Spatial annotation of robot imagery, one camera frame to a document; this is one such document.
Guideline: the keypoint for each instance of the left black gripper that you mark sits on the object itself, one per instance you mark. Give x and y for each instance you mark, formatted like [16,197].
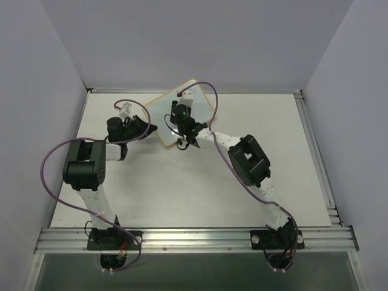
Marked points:
[137,127]

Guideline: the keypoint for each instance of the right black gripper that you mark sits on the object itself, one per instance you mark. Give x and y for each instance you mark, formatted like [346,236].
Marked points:
[190,130]

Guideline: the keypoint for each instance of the yellow framed whiteboard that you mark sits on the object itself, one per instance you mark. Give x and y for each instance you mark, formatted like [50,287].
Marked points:
[160,109]

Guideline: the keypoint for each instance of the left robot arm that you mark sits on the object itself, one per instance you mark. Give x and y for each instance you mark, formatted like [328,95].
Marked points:
[85,165]

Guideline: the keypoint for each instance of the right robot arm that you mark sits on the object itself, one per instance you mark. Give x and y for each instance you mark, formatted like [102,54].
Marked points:
[243,156]

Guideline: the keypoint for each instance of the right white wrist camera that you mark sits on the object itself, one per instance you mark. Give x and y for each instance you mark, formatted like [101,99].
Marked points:
[186,97]

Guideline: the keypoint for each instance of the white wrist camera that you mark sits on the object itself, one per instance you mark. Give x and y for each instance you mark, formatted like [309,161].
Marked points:
[125,111]
[186,97]

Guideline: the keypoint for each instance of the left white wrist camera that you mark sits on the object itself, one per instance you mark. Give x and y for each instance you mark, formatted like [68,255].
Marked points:
[125,111]

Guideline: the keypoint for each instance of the aluminium back rail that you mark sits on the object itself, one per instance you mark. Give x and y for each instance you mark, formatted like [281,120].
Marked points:
[158,91]

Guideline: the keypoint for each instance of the aluminium rail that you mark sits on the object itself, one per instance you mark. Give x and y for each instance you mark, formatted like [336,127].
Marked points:
[317,161]
[158,91]
[321,239]

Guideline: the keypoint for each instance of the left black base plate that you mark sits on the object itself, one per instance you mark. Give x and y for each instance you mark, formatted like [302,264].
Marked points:
[108,239]

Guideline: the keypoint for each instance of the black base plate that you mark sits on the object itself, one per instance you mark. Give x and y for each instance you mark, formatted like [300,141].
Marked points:
[274,240]
[108,239]

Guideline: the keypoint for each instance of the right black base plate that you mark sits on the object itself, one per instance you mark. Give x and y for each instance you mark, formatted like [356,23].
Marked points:
[274,240]

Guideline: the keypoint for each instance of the aluminium right side rail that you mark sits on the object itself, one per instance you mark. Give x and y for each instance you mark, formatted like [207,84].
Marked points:
[317,161]

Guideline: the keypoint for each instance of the aluminium front rail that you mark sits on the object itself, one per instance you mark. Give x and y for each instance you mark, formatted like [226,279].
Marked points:
[321,239]

